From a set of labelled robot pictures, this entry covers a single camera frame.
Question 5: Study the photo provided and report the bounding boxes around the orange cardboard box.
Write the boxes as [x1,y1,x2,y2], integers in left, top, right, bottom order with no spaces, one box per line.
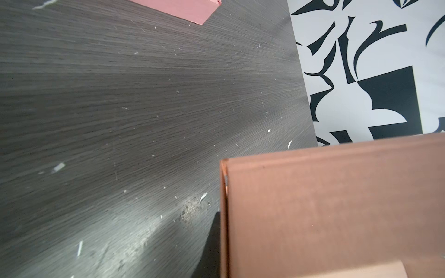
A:
[220,133,445,278]

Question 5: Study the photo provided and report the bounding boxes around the pink cardboard box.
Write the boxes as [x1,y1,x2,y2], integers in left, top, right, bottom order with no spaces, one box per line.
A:
[130,0,221,25]

